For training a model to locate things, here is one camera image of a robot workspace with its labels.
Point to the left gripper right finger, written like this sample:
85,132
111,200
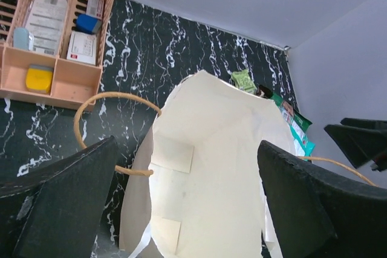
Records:
318,213

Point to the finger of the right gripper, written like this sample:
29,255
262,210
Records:
360,145
364,124

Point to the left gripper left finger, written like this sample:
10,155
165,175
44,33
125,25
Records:
55,211

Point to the teal snack pack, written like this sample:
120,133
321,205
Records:
303,146

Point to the green snack bag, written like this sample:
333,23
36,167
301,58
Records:
302,122

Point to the brown Kettle chips bag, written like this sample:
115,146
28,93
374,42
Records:
264,92

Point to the brown paper bag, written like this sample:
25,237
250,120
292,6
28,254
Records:
194,189

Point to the light green snack pack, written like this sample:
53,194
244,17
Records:
243,81

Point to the yellow small item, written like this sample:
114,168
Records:
39,78

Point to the orange plastic file organizer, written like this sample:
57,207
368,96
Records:
74,83

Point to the white box red label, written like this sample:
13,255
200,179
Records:
82,48

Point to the blue stamp block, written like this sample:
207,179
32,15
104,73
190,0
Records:
88,24

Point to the white bottle with label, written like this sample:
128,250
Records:
45,21

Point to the small barcode box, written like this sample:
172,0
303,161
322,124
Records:
95,8

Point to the aluminium frame rail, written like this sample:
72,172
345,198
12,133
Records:
285,49

